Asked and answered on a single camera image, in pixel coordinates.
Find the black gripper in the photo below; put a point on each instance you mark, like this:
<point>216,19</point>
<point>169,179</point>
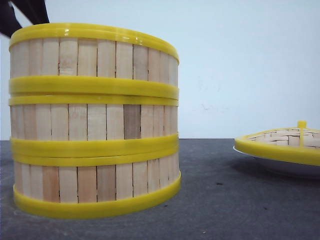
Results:
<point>34,10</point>

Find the bamboo steamer basket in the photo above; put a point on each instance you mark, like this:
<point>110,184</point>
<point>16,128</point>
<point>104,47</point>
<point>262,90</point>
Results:
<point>96,178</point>
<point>80,63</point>
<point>93,130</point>

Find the woven bamboo steamer lid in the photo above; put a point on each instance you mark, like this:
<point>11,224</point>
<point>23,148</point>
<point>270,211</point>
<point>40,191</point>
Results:
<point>299,144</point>

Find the white plate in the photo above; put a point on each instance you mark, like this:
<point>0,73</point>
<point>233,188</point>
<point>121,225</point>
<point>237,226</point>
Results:
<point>285,168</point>

